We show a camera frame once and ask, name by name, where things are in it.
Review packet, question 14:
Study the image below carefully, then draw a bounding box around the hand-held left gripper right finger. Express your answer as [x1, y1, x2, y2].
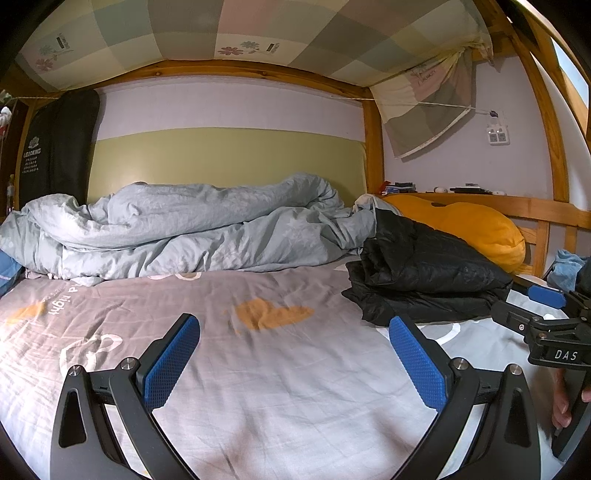
[389, 315, 542, 480]

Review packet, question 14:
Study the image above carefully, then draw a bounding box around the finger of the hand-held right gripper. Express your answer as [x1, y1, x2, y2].
[491, 300, 541, 335]
[508, 276, 578, 308]

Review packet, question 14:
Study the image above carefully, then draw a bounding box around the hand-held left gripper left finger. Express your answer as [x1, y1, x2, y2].
[50, 313, 201, 480]

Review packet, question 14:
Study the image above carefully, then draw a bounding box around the black down jacket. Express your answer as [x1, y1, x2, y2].
[342, 208, 514, 324]

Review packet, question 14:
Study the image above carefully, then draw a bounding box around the person's right hand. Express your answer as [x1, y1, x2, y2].
[551, 369, 591, 430]

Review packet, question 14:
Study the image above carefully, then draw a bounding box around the light blue cloth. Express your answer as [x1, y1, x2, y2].
[549, 249, 590, 291]

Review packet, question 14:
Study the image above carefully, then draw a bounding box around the yellow pillow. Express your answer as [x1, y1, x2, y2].
[383, 194, 526, 274]

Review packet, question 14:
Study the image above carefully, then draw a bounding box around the grey printed bed sheet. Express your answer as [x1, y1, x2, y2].
[0, 256, 591, 480]

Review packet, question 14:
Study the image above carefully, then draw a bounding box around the grey duvet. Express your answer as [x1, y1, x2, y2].
[0, 173, 377, 282]

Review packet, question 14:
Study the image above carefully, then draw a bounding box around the white cloth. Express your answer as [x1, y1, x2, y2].
[353, 194, 386, 214]

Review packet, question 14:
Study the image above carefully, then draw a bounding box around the blue pillow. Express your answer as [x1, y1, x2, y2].
[0, 249, 24, 296]

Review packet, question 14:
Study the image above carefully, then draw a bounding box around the hanging checked curtain cloth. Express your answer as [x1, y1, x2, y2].
[372, 44, 478, 160]

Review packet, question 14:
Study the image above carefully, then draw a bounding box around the black garment bag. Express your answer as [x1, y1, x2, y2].
[16, 89, 101, 210]

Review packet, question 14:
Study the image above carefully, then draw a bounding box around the checked floral canopy cloth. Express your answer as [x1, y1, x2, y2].
[14, 0, 495, 93]

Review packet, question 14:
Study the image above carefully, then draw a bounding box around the white wall socket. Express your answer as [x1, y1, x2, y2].
[485, 124, 511, 147]

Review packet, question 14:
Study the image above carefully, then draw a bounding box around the wooden bunk bed frame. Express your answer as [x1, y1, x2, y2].
[0, 0, 591, 296]

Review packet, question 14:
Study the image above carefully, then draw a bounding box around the white string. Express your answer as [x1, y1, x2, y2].
[330, 94, 492, 114]

